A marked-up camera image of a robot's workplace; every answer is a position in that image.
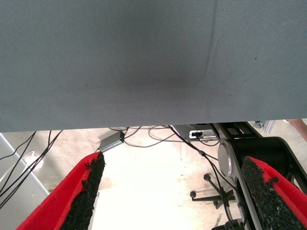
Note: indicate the dark grey table cloth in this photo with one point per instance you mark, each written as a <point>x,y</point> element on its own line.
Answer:
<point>120,60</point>

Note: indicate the black frame with cylinder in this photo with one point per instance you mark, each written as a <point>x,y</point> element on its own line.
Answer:
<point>263,147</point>

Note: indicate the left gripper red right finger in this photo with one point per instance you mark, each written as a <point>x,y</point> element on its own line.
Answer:
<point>275,198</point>

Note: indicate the black office chair base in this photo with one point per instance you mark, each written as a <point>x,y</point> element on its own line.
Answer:
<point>216,198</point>

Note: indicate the aluminium bracket with caster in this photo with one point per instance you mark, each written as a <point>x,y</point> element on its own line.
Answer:
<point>266,125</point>

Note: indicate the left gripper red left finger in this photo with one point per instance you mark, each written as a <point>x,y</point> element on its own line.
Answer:
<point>67,196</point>

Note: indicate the white panel with port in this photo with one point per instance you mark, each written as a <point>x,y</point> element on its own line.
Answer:
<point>208,133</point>

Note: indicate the grey box with green light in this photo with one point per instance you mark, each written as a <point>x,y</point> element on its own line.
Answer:
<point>110,142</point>

